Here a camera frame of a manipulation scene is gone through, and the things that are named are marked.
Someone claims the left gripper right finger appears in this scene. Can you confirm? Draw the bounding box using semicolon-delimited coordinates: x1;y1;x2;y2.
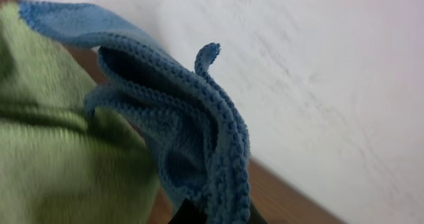
248;201;268;224

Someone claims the blue microfiber cloth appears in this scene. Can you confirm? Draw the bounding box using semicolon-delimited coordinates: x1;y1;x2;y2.
19;1;251;223

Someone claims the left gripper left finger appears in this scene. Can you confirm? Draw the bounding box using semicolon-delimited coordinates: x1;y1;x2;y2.
168;198;207;224

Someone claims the top green folded cloth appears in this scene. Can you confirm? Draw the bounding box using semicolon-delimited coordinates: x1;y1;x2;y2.
1;2;159;224

